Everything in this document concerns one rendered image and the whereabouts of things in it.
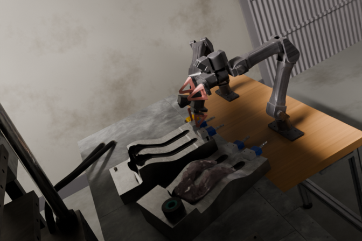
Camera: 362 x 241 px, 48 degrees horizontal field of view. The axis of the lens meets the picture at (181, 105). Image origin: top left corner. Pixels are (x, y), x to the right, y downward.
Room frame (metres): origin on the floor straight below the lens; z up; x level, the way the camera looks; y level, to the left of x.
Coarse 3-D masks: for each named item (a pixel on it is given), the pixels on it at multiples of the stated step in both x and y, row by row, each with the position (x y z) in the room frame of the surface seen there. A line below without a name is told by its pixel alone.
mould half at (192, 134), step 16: (176, 144) 1.71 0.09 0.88; (192, 144) 1.65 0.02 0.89; (208, 144) 1.61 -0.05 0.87; (128, 160) 1.78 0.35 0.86; (144, 160) 1.60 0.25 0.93; (160, 160) 1.58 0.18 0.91; (176, 160) 1.58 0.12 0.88; (192, 160) 1.59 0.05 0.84; (112, 176) 1.70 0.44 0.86; (128, 176) 1.64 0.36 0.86; (144, 176) 1.55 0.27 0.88; (160, 176) 1.56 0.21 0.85; (176, 176) 1.58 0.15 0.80; (128, 192) 1.53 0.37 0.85; (144, 192) 1.54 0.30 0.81
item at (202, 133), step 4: (208, 128) 1.70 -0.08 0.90; (212, 128) 1.69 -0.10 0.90; (216, 128) 1.69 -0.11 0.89; (200, 132) 1.67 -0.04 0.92; (204, 132) 1.66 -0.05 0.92; (208, 132) 1.67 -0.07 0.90; (212, 132) 1.67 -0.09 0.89; (216, 132) 1.67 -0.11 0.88; (200, 136) 1.67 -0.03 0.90; (204, 136) 1.66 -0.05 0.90
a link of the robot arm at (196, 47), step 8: (192, 40) 2.03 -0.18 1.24; (200, 40) 2.00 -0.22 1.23; (208, 40) 2.03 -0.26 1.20; (192, 48) 2.03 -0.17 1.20; (200, 48) 1.95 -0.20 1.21; (208, 48) 2.01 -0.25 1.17; (192, 56) 1.93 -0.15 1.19; (200, 56) 1.90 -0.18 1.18; (192, 64) 1.87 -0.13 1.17; (192, 72) 1.82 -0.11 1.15; (200, 72) 1.80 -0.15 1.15
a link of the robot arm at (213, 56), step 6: (210, 54) 1.56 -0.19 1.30; (216, 54) 1.54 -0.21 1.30; (222, 54) 1.54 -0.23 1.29; (210, 60) 1.53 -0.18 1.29; (216, 60) 1.52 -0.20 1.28; (222, 60) 1.54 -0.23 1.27; (216, 66) 1.52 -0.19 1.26; (222, 66) 1.52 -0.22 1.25; (228, 66) 1.54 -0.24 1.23; (240, 66) 1.52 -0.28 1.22; (228, 72) 1.56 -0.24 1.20; (234, 72) 1.52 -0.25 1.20; (240, 72) 1.52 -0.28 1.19
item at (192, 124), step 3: (213, 117) 1.80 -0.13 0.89; (192, 120) 1.81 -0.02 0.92; (198, 120) 1.81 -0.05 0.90; (204, 120) 1.79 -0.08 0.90; (207, 120) 1.80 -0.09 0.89; (189, 123) 1.80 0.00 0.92; (192, 123) 1.79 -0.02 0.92; (195, 123) 1.78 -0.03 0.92; (198, 123) 1.79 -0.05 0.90; (201, 123) 1.78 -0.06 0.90; (204, 123) 1.78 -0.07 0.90; (192, 126) 1.76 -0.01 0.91; (195, 126) 1.76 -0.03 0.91; (204, 126) 1.78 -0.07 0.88; (192, 129) 1.78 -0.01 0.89; (195, 129) 1.76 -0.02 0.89
